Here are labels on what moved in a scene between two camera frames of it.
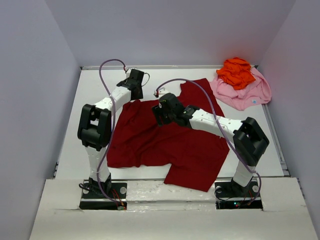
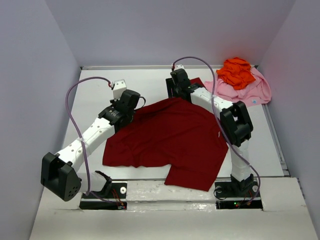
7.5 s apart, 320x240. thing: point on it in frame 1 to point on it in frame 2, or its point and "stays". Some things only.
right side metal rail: (283, 162) stays
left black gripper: (137, 91) to (130, 116)
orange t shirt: (236, 72) stays
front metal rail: (158, 179) stays
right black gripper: (160, 116) to (170, 86)
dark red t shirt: (137, 139) stays
